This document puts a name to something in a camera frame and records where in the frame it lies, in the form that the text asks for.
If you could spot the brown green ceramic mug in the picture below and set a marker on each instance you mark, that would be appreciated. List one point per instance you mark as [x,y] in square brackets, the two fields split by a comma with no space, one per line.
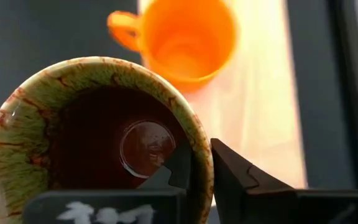
[26,140]

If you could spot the black work mat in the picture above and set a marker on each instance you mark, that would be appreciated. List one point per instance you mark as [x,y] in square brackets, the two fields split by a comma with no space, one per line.
[26,31]

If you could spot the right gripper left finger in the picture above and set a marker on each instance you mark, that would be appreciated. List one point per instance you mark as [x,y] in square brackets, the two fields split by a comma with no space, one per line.
[110,205]

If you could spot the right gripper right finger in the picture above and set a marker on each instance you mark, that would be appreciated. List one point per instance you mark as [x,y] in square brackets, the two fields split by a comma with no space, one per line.
[259,202]

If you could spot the orange plastic cup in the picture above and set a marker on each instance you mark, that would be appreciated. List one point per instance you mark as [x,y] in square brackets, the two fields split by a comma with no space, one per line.
[182,46]

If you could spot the wooden cutting board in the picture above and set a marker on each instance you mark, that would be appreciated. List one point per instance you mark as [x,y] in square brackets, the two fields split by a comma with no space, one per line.
[259,109]

